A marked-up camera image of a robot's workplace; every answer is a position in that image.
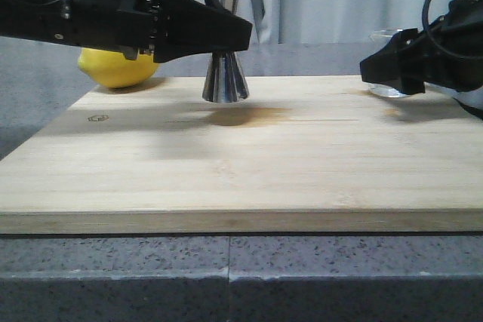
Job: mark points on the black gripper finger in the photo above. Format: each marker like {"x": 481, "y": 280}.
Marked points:
{"x": 188, "y": 27}

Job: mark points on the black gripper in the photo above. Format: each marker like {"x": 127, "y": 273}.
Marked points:
{"x": 124, "y": 26}
{"x": 451, "y": 53}

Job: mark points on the glass measuring beaker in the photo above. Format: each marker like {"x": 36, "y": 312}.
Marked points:
{"x": 379, "y": 40}

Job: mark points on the steel cocktail jigger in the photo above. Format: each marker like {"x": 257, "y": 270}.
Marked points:
{"x": 224, "y": 82}

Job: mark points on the yellow lemon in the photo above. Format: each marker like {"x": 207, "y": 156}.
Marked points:
{"x": 112, "y": 70}

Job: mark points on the wooden cutting board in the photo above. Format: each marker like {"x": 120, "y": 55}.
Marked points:
{"x": 302, "y": 154}

